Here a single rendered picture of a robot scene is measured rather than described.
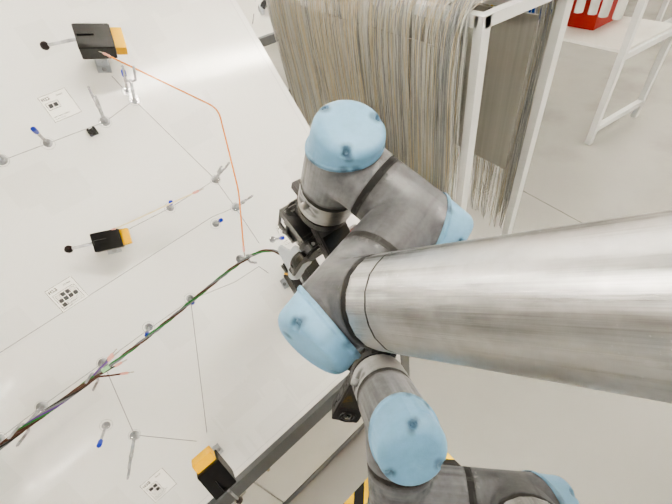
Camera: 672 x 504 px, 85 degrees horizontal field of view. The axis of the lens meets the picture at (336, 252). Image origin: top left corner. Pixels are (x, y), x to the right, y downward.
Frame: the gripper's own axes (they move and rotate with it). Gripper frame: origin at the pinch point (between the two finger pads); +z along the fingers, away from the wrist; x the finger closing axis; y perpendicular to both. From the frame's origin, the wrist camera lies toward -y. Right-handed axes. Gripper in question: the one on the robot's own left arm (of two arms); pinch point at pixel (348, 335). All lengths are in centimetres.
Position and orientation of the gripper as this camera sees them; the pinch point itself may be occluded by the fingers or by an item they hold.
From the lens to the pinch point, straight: 72.3
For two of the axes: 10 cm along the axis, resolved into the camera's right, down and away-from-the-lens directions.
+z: -1.3, -1.6, 9.8
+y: 2.9, -9.5, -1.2
